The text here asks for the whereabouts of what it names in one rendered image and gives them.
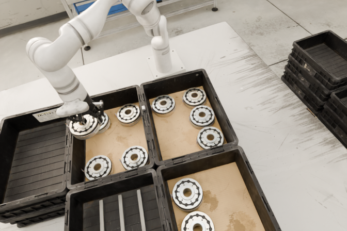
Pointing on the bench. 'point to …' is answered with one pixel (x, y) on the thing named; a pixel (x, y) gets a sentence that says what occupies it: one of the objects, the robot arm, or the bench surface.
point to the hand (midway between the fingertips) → (92, 121)
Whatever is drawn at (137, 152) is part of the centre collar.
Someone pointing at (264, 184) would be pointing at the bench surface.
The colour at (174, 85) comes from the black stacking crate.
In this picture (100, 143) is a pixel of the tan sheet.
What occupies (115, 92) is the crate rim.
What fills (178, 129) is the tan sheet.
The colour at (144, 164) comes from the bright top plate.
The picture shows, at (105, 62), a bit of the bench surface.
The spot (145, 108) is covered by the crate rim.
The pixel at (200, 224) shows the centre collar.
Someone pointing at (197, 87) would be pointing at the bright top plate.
